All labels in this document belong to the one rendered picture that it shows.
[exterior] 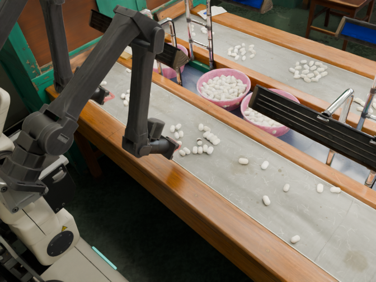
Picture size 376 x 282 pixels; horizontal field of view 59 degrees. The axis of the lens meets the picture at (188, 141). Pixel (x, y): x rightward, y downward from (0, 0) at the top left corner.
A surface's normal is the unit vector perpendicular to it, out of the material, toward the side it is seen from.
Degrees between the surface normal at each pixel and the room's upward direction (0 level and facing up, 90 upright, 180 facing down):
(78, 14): 90
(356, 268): 0
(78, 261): 0
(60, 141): 91
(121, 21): 25
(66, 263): 0
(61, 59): 91
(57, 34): 90
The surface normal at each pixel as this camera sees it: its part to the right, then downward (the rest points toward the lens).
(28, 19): 0.70, 0.47
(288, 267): -0.10, -0.69
